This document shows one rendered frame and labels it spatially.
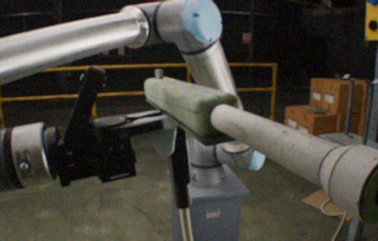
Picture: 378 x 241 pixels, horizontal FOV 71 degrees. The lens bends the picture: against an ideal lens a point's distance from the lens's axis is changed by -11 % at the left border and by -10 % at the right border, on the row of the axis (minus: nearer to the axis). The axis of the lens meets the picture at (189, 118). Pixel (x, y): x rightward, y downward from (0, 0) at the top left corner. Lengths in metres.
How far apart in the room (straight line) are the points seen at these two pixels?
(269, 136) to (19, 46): 0.50
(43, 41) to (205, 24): 0.38
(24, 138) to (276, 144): 0.33
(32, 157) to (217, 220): 1.00
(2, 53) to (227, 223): 1.09
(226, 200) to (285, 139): 1.09
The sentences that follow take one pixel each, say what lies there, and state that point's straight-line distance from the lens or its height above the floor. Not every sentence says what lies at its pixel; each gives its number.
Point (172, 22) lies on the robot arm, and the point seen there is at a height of 1.29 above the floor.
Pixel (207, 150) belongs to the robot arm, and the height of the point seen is 0.81.
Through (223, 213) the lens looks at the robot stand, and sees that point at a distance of 1.29.
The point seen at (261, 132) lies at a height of 1.16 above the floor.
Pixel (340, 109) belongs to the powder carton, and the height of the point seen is 0.56.
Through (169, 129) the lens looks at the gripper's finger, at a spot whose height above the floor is 1.10.
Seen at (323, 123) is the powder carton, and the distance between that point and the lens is 3.57.
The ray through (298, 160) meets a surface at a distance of 0.16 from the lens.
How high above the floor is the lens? 1.22
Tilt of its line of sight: 13 degrees down
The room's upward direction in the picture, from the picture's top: straight up
